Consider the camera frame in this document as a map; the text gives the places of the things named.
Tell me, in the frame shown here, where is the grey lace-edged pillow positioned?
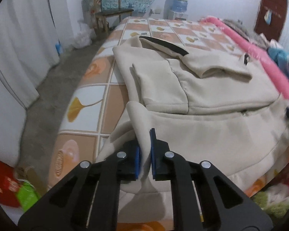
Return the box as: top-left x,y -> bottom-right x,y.
222,19 -> 262,43

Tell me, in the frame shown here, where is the beige jacket with black trim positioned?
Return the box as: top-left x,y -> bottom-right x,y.
97,36 -> 289,223

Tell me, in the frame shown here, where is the brown cardboard box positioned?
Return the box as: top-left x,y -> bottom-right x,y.
14,166 -> 47,196

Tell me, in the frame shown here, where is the small blue white box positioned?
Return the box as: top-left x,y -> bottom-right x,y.
55,41 -> 64,56

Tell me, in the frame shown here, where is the dark red wooden door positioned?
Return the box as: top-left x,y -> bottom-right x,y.
254,0 -> 288,41

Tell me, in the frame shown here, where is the white water dispenser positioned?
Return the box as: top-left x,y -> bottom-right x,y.
166,9 -> 188,21

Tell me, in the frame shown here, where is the blue water bottle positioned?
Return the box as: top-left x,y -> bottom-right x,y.
171,0 -> 188,13

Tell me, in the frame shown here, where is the blue cloth hanging on door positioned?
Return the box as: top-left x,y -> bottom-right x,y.
264,10 -> 272,25

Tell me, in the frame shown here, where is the blue clothing pile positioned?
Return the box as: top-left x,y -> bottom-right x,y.
267,47 -> 289,79

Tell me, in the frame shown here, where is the wooden chair with dark seat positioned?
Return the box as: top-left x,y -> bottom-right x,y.
91,0 -> 134,37

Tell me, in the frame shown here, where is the green paper bag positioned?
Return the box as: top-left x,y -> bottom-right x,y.
16,182 -> 40,212

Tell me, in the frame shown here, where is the white curtain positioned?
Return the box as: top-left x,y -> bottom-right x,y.
0,0 -> 59,166

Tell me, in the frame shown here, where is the red gift bag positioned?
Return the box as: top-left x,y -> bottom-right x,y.
0,161 -> 20,208

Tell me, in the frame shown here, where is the orange white patterned bed sheet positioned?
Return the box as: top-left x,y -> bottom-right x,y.
47,16 -> 289,231

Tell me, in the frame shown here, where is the white plastic bag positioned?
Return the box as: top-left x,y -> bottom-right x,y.
72,20 -> 97,49

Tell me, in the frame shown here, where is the pink floral blanket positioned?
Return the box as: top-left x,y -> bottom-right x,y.
200,16 -> 289,100

